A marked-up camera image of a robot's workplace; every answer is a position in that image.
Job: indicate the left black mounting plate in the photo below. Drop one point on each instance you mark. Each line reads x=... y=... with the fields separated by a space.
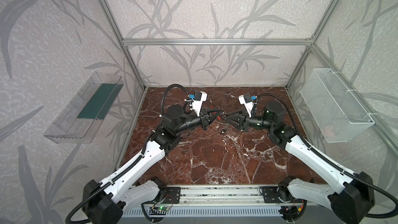
x=168 y=195

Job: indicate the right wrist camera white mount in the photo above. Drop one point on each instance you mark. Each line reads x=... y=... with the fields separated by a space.
x=247 y=102

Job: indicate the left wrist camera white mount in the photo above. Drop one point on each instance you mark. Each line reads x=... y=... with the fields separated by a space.
x=196 y=100

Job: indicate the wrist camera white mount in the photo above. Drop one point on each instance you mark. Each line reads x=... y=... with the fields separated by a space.
x=196 y=100
x=247 y=102

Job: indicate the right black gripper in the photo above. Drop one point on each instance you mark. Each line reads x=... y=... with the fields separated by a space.
x=244 y=122

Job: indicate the clear plastic wall bin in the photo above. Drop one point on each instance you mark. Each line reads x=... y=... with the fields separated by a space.
x=83 y=116

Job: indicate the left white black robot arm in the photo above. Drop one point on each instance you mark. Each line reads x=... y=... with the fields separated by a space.
x=106 y=201

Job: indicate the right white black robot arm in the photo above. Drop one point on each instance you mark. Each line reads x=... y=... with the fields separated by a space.
x=350 y=196

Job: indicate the right wiring bundle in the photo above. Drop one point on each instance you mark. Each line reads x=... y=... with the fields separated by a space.
x=292 y=210

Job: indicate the black mounting plate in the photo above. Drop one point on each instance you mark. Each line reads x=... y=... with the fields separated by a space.
x=168 y=195
x=270 y=194

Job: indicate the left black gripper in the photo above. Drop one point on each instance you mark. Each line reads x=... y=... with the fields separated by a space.
x=203 y=121

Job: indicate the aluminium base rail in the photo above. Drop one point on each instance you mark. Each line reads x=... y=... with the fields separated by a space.
x=217 y=194

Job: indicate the aluminium frame profiles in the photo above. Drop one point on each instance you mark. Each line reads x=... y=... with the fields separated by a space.
x=200 y=43

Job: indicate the left circuit board with wires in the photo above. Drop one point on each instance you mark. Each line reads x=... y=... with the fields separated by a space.
x=160 y=210

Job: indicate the white wire mesh basket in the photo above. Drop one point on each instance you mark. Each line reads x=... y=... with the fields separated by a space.
x=338 y=113

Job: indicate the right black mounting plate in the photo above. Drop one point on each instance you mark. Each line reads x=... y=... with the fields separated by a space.
x=270 y=194

